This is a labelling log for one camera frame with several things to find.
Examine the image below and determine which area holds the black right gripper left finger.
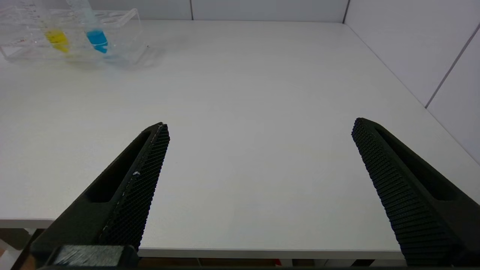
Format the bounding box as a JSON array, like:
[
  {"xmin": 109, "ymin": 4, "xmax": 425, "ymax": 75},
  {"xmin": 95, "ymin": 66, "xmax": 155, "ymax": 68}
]
[{"xmin": 30, "ymin": 122, "xmax": 171, "ymax": 269}]

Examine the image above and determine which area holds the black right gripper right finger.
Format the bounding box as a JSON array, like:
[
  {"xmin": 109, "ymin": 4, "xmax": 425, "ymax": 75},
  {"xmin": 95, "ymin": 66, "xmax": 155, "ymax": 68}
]
[{"xmin": 351, "ymin": 117, "xmax": 480, "ymax": 267}]

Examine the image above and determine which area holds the test tube with blue pigment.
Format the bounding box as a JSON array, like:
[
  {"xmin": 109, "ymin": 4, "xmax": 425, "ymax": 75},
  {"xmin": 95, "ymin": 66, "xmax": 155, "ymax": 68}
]
[{"xmin": 67, "ymin": 0, "xmax": 110, "ymax": 54}]

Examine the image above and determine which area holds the test tube with yellow pigment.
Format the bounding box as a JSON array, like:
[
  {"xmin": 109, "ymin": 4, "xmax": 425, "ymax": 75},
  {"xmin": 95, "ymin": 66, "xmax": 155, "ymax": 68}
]
[{"xmin": 22, "ymin": 0, "xmax": 71, "ymax": 54}]

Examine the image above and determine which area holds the clear acrylic test tube rack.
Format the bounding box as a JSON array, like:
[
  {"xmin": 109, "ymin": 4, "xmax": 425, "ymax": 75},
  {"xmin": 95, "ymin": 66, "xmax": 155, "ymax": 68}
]
[{"xmin": 0, "ymin": 7, "xmax": 149, "ymax": 65}]

